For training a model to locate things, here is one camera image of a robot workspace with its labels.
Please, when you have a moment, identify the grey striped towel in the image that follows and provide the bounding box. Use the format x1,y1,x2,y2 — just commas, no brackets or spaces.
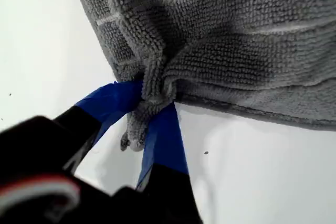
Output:
65,0,336,153

